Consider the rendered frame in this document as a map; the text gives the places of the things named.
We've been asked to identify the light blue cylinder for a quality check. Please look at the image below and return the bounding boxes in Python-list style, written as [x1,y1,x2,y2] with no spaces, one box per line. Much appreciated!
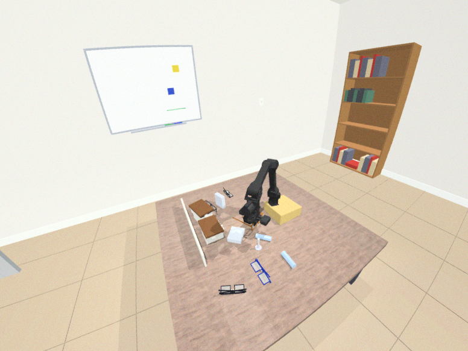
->
[255,233,271,242]
[281,251,296,268]

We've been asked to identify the orange eyeglasses frame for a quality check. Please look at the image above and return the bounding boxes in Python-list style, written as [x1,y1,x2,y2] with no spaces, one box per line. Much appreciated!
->
[232,217,256,230]

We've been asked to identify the black-framed glasses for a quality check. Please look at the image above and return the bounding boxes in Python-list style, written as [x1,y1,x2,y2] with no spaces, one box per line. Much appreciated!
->
[218,284,247,295]

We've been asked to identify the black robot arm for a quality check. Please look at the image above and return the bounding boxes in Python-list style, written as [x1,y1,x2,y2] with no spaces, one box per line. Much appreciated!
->
[241,158,280,224]

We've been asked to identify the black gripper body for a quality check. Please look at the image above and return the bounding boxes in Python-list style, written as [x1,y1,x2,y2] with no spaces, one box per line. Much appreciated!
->
[239,206,271,226]

